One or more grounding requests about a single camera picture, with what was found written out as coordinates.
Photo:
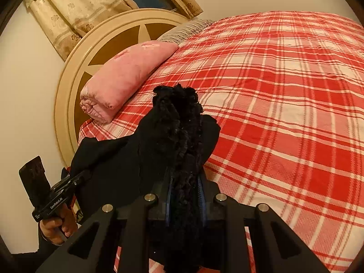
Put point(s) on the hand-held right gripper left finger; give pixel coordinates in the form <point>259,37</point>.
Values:
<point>169,202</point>

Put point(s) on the cream round headboard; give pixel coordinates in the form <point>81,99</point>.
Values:
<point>71,91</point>

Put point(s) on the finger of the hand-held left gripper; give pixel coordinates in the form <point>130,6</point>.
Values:
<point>78,179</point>

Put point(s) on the black pants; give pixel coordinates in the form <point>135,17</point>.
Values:
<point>159,148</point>

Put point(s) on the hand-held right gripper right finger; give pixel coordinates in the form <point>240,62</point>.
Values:
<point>203,202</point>

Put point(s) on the person's left hand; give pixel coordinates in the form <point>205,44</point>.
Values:
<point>54,230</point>

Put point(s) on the pink folded blanket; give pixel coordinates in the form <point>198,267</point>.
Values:
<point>125,74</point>

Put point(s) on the grey striped pillow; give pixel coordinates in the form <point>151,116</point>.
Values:
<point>184,30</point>

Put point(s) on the person's left forearm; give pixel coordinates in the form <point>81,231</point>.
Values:
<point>48,254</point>

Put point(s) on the red plaid bed sheet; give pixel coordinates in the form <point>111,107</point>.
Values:
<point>270,91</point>

